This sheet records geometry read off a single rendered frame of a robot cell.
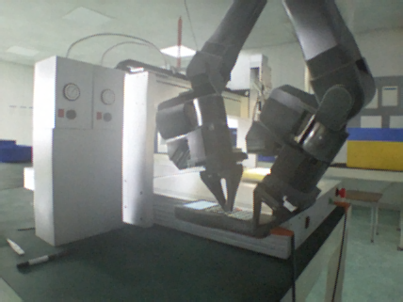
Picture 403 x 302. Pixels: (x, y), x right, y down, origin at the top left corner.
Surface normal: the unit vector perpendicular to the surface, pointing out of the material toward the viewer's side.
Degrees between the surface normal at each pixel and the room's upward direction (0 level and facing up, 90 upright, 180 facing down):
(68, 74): 90
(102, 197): 90
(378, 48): 90
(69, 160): 90
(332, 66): 108
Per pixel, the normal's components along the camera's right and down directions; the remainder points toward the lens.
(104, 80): 0.80, 0.05
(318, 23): -0.68, 0.25
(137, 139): -0.59, 0.03
